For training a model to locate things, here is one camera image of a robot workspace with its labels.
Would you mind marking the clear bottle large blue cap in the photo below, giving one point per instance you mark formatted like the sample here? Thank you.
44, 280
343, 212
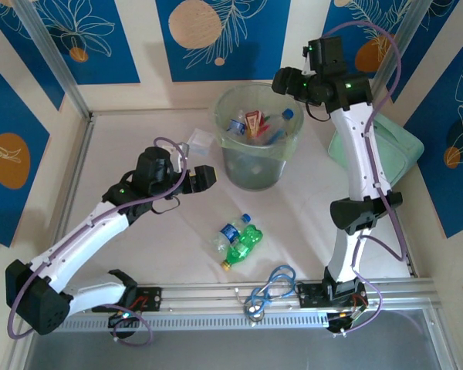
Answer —
288, 113

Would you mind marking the red orange plastic bottle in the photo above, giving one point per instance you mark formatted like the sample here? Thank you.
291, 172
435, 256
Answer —
252, 121

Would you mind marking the clear bottle blue cap label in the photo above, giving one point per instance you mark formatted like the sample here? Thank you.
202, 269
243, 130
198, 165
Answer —
236, 125

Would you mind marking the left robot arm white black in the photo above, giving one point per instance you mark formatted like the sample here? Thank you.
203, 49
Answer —
85, 227

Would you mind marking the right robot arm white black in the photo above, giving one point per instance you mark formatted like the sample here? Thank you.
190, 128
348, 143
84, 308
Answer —
355, 154

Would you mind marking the grey translucent waste bin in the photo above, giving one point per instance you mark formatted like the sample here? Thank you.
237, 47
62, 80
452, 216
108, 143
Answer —
251, 173

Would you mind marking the translucent green bin liner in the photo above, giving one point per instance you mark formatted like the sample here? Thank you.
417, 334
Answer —
254, 151

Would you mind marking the small clear zip bag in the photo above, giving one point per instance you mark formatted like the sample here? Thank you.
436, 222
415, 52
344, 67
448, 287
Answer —
200, 142

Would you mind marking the crushed clear bottle blue label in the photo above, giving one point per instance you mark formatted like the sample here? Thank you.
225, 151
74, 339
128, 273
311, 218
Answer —
229, 233

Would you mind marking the green plastic bottle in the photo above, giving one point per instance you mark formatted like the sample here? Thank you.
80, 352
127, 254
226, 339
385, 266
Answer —
243, 244

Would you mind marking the mint green zip pouch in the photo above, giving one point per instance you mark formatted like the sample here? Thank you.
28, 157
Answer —
397, 150

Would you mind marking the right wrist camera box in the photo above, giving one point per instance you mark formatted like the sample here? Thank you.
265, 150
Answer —
308, 63

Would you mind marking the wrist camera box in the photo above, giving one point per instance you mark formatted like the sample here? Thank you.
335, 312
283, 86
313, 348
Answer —
182, 149
308, 63

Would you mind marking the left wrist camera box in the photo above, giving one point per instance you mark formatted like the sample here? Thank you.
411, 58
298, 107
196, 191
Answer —
182, 149

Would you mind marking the aluminium table side rail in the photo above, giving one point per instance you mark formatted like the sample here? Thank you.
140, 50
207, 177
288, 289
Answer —
85, 146

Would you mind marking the aluminium corner post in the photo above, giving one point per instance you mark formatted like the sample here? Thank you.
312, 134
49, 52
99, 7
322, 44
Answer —
405, 34
58, 58

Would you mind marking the aluminium frame rail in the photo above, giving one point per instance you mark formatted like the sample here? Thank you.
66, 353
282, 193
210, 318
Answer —
216, 298

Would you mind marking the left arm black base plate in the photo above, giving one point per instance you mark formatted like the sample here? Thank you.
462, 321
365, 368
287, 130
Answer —
154, 298

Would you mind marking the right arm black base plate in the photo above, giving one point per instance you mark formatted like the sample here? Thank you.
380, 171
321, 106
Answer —
310, 294

